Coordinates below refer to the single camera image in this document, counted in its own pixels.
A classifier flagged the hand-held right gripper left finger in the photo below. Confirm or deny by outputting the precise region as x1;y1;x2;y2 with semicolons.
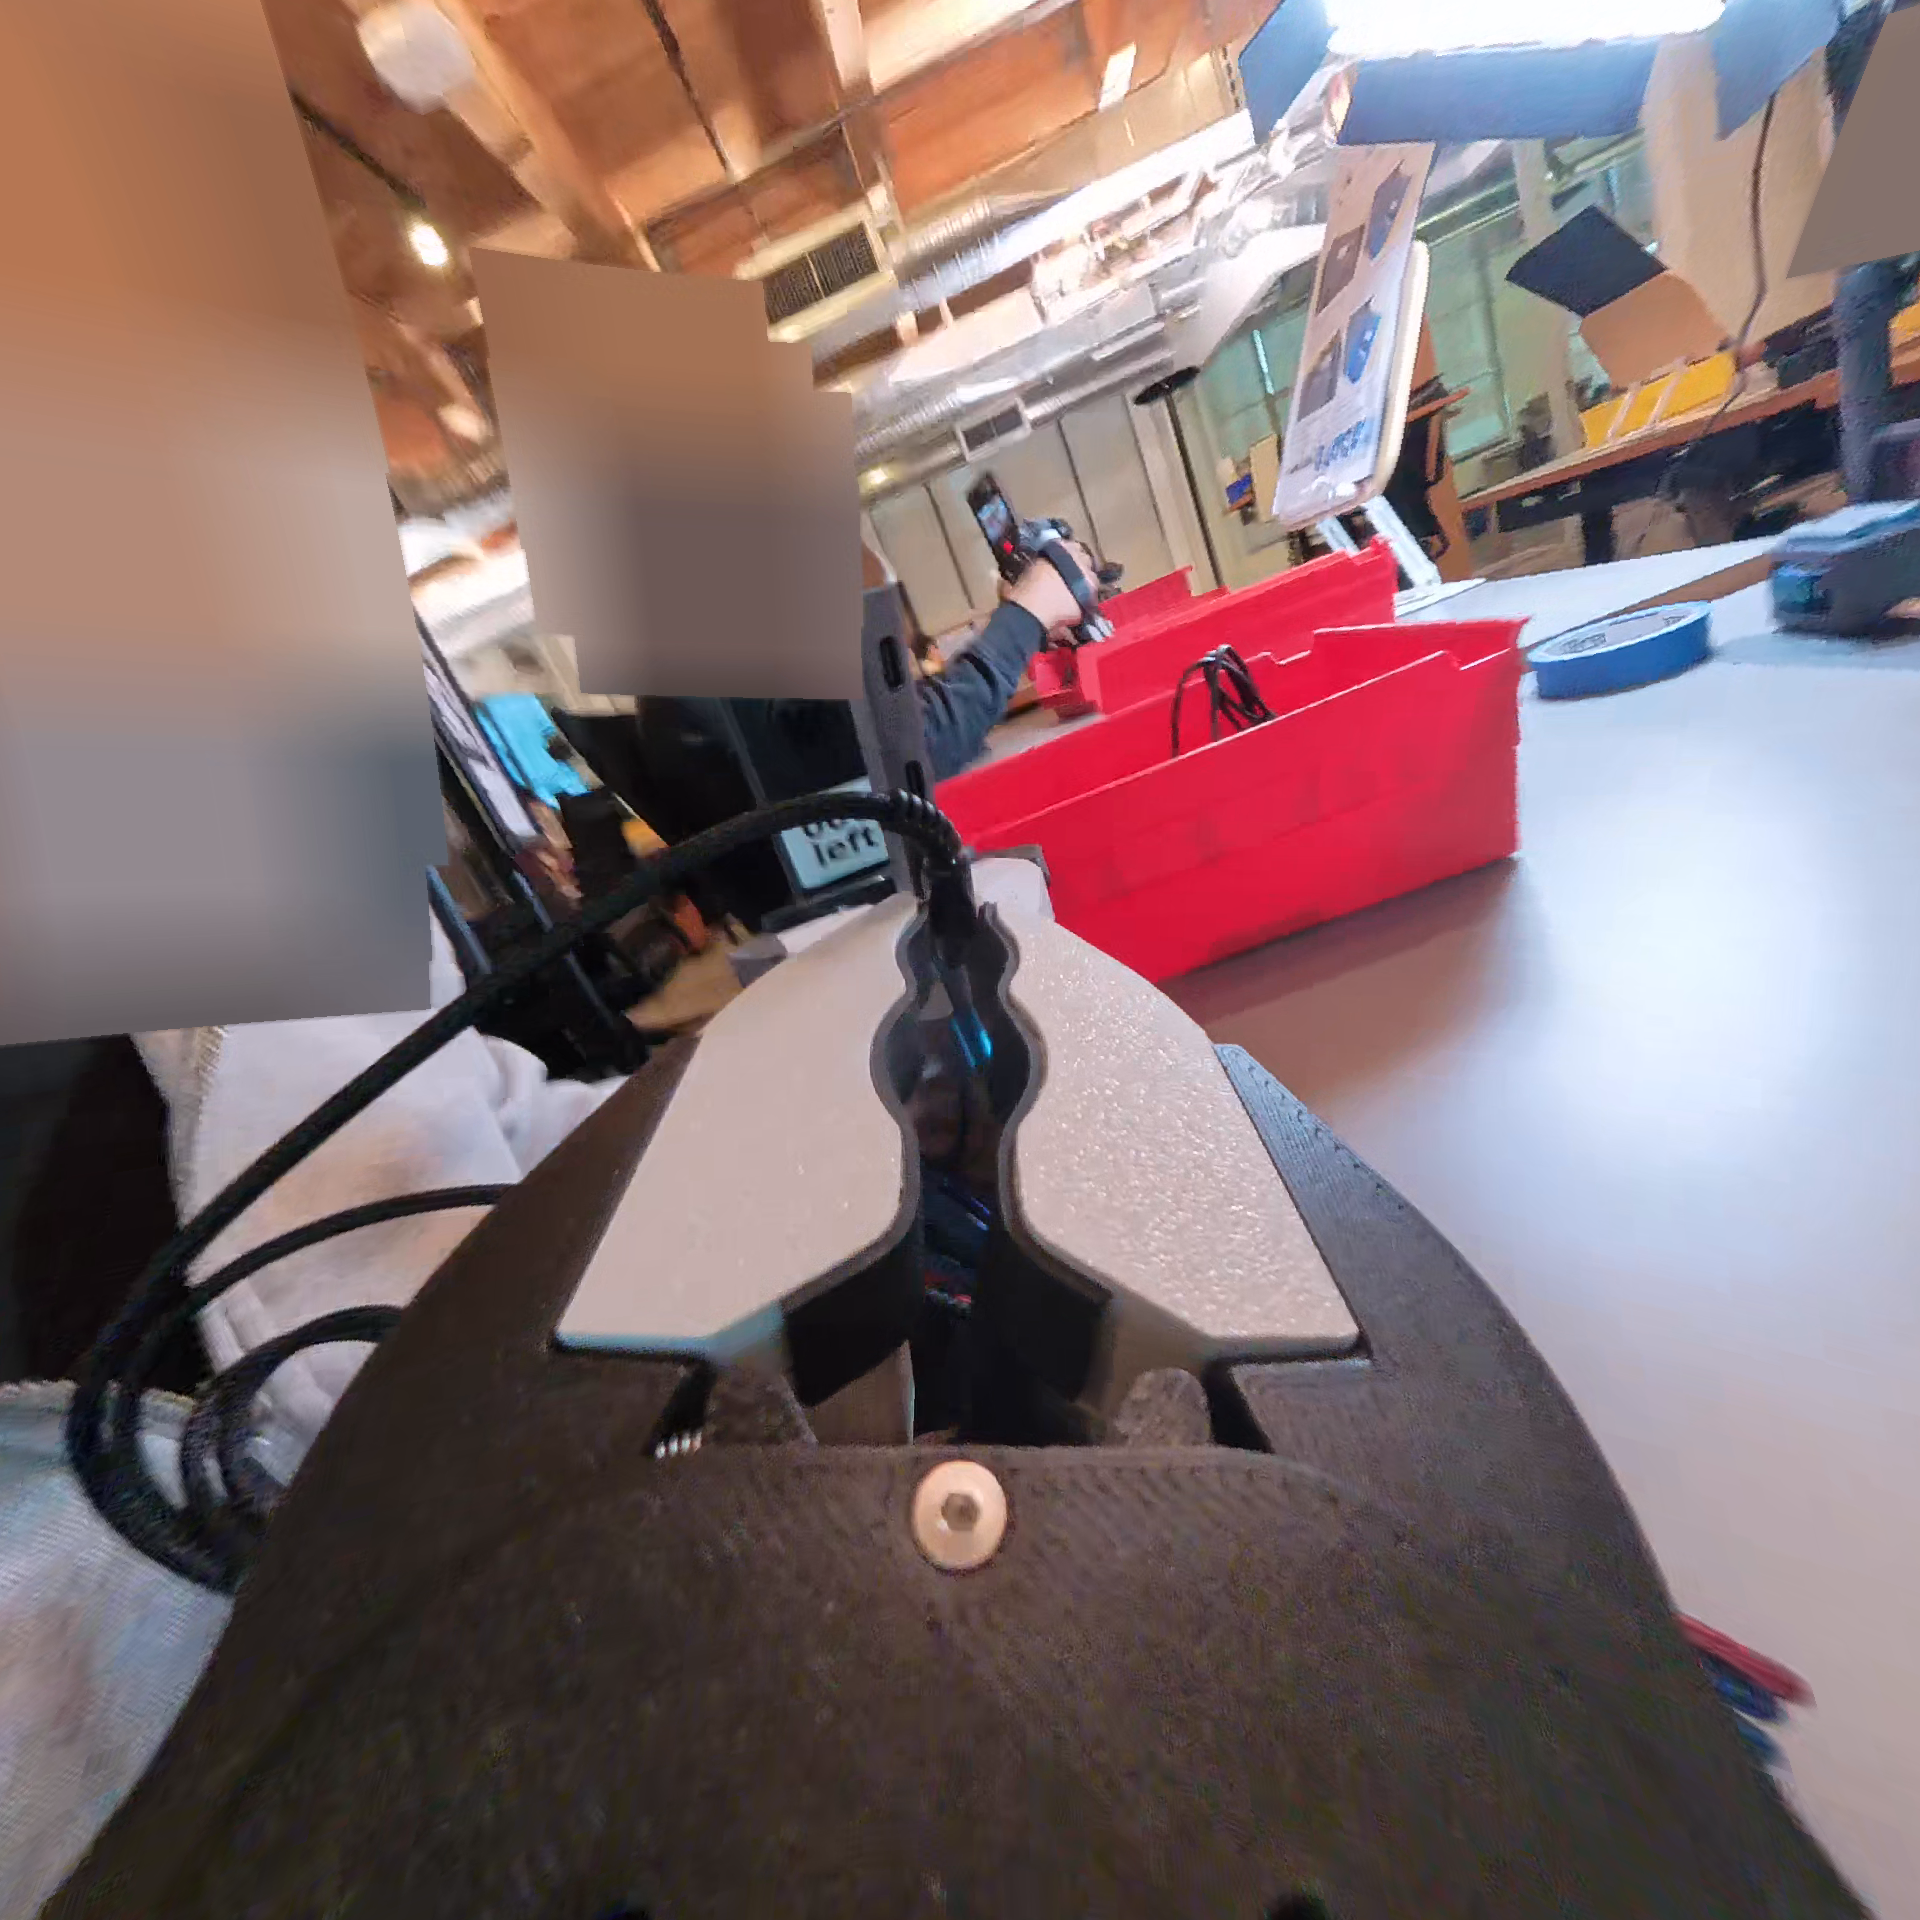
551;903;923;1408

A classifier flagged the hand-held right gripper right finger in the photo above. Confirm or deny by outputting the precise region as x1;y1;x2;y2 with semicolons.
975;852;1364;1446

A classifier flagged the blue black braided usb cable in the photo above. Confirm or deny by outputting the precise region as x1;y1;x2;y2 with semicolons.
67;792;999;1595

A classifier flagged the red plastic bin with divider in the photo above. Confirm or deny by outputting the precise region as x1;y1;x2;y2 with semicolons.
931;616;1526;990

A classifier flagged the another person's forearm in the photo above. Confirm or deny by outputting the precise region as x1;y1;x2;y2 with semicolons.
919;599;1052;779

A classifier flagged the person in grey hoodie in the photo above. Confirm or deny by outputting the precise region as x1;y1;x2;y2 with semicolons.
0;1020;662;1920

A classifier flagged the blue tape roll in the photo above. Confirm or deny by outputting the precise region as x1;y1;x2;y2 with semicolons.
1526;599;1715;703

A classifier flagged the white sign stand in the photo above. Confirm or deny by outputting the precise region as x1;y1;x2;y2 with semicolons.
1271;142;1441;591

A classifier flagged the wooden desk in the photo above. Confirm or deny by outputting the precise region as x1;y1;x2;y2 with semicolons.
1463;343;1920;566

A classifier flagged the dark blue box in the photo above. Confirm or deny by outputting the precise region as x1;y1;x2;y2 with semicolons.
1767;503;1920;641

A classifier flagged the studio light panel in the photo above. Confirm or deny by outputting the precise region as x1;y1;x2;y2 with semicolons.
1236;0;1863;153

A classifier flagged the black strapped cable bundle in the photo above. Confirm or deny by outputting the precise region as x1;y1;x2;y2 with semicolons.
1171;646;1277;742

